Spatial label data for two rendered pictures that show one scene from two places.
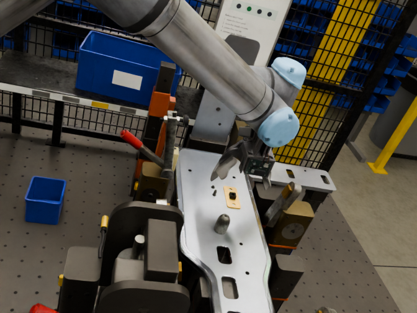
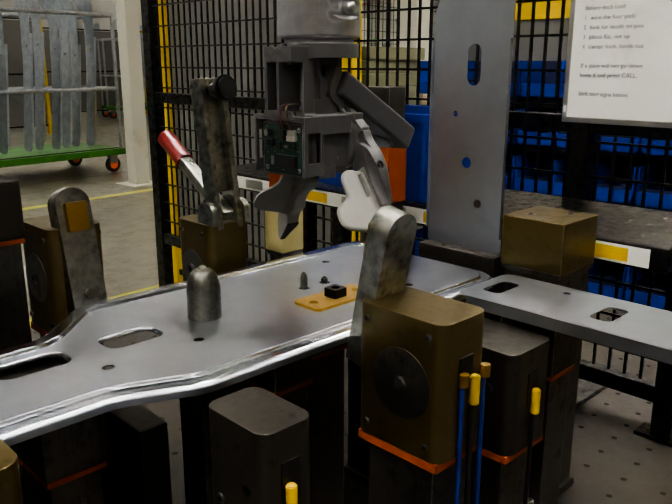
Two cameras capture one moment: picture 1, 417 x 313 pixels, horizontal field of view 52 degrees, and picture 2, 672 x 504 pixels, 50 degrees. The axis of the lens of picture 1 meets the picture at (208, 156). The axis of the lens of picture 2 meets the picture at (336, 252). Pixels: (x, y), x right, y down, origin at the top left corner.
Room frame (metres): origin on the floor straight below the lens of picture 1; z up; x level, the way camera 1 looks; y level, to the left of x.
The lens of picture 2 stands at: (0.58, -0.71, 1.23)
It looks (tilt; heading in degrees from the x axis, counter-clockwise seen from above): 15 degrees down; 63
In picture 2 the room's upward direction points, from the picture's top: straight up
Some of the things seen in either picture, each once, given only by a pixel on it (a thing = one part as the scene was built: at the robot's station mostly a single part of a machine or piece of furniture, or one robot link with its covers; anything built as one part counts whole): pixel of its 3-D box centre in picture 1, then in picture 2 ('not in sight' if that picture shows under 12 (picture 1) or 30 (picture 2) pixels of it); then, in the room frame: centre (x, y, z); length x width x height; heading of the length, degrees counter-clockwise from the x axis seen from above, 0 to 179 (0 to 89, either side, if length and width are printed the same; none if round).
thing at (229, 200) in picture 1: (232, 195); (335, 292); (0.90, -0.09, 1.01); 0.08 x 0.04 x 0.01; 17
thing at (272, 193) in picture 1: (259, 226); (497, 471); (1.01, -0.22, 0.84); 0.12 x 0.07 x 0.28; 107
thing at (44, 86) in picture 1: (143, 95); (418, 198); (1.24, 0.27, 1.02); 0.90 x 0.22 x 0.03; 107
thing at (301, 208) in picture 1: (277, 253); (428, 503); (0.89, -0.27, 0.87); 0.12 x 0.07 x 0.35; 107
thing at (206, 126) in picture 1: (224, 92); (467, 114); (1.14, 0.02, 1.17); 0.12 x 0.01 x 0.34; 107
